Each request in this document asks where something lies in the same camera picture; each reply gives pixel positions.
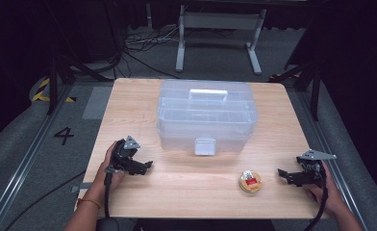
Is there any yellow black hazard tape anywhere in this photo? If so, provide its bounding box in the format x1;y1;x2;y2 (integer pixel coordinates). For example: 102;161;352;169
31;77;77;104

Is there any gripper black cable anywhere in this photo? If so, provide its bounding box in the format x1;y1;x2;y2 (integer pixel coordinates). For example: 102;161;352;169
103;167;117;222
304;167;329;231

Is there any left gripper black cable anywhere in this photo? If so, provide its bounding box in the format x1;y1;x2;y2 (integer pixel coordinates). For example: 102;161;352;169
103;167;117;222

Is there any person's left hand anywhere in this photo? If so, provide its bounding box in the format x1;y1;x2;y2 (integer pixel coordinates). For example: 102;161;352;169
91;141;126;198

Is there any orange bracelet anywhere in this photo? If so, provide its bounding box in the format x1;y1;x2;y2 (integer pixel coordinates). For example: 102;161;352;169
77;197;102;210

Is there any black tripod stand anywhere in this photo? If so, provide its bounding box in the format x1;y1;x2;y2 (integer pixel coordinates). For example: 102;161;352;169
268;60;323;122
46;52;114;116

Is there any black stool seat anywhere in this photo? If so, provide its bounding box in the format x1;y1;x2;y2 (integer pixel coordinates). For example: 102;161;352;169
95;217;121;231

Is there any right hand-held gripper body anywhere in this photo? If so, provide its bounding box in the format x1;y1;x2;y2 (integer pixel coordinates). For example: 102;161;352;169
295;148;338;187

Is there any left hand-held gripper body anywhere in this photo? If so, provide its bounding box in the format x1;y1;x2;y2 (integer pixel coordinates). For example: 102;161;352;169
112;135;142;175

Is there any clear plastic storage box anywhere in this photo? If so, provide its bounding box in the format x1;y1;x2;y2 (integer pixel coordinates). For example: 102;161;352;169
156;78;260;157

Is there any small grey table bracket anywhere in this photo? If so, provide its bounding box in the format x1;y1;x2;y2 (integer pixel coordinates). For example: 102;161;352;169
69;181;93;193

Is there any grey metal desk frame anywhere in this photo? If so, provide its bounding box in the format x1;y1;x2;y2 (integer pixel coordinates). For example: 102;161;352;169
175;4;268;76

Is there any bundle of floor cables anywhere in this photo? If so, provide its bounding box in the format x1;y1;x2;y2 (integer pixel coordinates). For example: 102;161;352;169
121;24;182;80

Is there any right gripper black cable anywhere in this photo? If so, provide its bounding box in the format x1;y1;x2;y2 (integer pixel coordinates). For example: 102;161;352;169
304;167;329;231

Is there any person's right hand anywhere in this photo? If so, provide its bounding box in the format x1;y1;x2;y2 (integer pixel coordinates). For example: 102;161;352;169
303;160;350;218

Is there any black floor cable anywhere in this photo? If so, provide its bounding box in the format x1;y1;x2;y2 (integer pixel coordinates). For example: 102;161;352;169
3;170;87;231

